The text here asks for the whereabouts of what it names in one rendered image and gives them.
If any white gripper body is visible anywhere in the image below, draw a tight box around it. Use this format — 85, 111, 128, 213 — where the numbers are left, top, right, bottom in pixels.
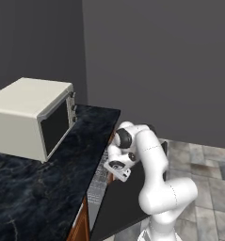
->
103, 160, 133, 184

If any grey dishwasher rack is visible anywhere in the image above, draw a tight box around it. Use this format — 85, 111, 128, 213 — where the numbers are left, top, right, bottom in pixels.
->
87, 150, 111, 232

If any black dishwasher door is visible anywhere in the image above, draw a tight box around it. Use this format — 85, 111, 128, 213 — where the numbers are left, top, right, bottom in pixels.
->
89, 140, 169, 241

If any black glass toaster oven door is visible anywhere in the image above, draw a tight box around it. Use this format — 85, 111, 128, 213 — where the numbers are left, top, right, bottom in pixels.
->
37, 91, 72, 160

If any brown wooden cupboard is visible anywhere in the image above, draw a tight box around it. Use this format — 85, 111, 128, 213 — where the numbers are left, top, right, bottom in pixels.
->
66, 195, 91, 241

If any cream toaster oven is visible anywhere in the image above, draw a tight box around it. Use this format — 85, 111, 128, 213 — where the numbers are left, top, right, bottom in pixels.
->
0, 76, 78, 164

